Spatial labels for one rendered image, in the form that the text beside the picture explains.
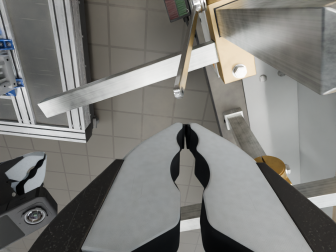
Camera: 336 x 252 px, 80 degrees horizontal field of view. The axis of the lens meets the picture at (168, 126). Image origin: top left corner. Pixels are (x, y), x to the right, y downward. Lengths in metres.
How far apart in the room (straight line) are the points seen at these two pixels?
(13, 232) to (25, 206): 0.04
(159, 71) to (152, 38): 0.87
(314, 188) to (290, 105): 0.35
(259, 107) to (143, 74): 0.42
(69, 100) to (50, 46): 0.76
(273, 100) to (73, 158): 1.44
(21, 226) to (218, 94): 0.45
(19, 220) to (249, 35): 0.32
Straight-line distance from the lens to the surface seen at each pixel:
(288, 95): 0.69
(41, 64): 1.20
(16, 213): 0.32
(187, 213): 0.40
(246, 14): 0.18
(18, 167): 0.40
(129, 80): 0.35
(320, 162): 0.71
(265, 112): 0.68
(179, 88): 0.18
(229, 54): 0.33
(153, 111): 1.32
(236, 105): 0.55
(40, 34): 1.16
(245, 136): 0.45
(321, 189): 0.41
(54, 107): 0.42
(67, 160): 1.76
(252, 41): 0.18
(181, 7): 0.48
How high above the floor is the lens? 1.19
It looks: 60 degrees down
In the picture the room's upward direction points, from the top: 175 degrees counter-clockwise
